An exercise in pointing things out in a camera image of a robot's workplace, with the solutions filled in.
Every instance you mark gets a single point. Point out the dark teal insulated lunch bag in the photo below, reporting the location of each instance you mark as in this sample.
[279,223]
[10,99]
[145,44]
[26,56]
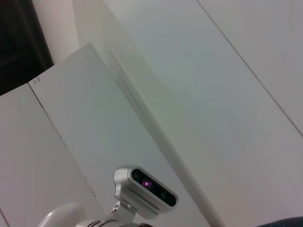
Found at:
[284,223]

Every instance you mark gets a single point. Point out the silver head camera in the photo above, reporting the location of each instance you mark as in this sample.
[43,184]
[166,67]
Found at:
[146,189]

